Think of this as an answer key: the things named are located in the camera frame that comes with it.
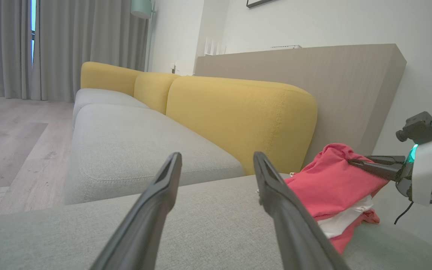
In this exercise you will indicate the grey pleated curtain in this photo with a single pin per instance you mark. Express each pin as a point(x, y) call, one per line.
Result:
point(88, 33)
point(2, 45)

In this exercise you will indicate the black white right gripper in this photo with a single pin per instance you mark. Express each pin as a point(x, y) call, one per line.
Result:
point(428, 172)

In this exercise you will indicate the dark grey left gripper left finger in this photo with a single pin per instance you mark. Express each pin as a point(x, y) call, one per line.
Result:
point(144, 217)

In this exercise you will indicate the mint green floor lamp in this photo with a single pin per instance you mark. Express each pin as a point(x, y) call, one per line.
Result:
point(141, 7)

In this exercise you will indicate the black framed picture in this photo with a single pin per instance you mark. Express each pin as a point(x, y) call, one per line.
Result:
point(259, 2)

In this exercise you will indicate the white ribbed decor piece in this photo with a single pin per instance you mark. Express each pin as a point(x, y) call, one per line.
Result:
point(214, 47)

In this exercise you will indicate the wide yellow sofa back cushion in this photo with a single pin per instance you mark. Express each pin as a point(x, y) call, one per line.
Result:
point(238, 120)

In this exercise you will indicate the red printed t-shirt white trim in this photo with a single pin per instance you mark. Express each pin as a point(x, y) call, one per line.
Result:
point(328, 183)

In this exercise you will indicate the white flat box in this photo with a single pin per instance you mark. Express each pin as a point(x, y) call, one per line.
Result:
point(285, 47)

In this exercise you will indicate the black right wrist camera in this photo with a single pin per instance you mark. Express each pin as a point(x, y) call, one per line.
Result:
point(418, 127)

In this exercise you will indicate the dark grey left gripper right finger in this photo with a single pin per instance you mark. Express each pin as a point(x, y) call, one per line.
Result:
point(294, 232)

